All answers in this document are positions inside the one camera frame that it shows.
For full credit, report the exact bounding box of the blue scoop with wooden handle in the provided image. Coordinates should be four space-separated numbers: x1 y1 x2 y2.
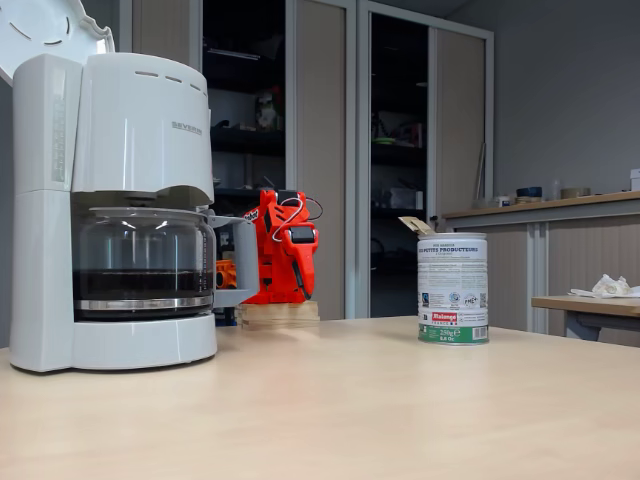
398 215 435 237

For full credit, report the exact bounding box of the ground coffee tin can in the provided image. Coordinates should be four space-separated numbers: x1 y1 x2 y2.
417 232 490 346

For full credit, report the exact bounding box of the white drip coffee maker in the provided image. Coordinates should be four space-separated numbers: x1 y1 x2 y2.
0 0 219 374

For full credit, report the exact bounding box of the wooden base block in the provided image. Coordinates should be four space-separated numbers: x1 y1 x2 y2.
234 299 321 331

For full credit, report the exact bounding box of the orange printed clamp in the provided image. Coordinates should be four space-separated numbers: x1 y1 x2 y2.
215 258 239 290

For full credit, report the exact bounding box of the pale storage box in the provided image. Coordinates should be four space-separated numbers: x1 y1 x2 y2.
389 187 425 211

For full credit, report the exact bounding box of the grey tambour door cabinet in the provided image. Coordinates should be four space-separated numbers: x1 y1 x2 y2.
357 0 496 321
119 0 359 321

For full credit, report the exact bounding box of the colourful printed box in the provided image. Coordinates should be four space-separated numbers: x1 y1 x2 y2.
255 87 283 133

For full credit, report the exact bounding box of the grey leaning tube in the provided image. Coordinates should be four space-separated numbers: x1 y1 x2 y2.
473 142 488 201

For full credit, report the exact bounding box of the low cabinet wooden top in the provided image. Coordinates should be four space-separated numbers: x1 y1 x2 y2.
442 191 640 347

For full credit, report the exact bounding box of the small wooden side table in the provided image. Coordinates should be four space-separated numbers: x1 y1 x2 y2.
530 294 640 342

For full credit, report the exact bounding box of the white gripper servo cable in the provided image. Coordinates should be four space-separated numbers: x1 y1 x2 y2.
277 196 307 244

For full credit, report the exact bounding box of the glass carafe grey handle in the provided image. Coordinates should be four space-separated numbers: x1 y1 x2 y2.
72 207 261 321

